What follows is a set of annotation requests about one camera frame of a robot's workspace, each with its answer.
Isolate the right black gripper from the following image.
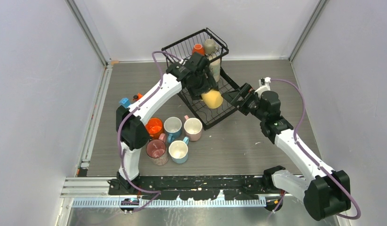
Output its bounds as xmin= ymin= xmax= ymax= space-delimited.
xmin=222 ymin=83 xmax=267 ymax=121

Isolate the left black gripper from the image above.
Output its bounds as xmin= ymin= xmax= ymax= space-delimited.
xmin=187 ymin=66 xmax=218 ymax=100

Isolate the yellow mug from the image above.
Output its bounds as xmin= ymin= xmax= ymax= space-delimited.
xmin=201 ymin=89 xmax=224 ymax=109

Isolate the small orange cup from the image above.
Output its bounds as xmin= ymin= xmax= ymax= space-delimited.
xmin=192 ymin=43 xmax=205 ymax=56

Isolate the light pink faceted mug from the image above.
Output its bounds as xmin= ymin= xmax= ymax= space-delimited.
xmin=184 ymin=115 xmax=203 ymax=141

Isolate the large orange mug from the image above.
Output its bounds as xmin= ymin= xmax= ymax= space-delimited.
xmin=145 ymin=118 xmax=164 ymax=140

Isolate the light blue faceted mug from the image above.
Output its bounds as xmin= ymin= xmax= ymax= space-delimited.
xmin=169 ymin=137 xmax=189 ymax=164

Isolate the pink patterned mug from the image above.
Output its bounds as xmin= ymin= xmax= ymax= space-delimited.
xmin=146 ymin=133 xmax=169 ymax=166

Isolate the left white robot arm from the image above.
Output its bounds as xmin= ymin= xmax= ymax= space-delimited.
xmin=116 ymin=53 xmax=223 ymax=195

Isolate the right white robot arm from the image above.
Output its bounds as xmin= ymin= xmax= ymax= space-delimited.
xmin=222 ymin=83 xmax=352 ymax=221

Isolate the cream floral mug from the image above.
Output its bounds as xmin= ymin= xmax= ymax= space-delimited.
xmin=210 ymin=59 xmax=221 ymax=82

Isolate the beige grey cup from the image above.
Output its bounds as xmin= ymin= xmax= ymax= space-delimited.
xmin=203 ymin=39 xmax=218 ymax=55

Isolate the small blue toy block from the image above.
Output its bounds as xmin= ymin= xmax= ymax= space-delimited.
xmin=119 ymin=97 xmax=131 ymax=108

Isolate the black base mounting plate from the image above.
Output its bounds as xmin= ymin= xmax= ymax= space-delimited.
xmin=107 ymin=175 xmax=282 ymax=201

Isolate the black wire dish rack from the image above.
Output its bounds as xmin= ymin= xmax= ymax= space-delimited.
xmin=161 ymin=28 xmax=249 ymax=131

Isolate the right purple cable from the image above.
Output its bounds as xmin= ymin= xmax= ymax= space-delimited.
xmin=271 ymin=78 xmax=362 ymax=220

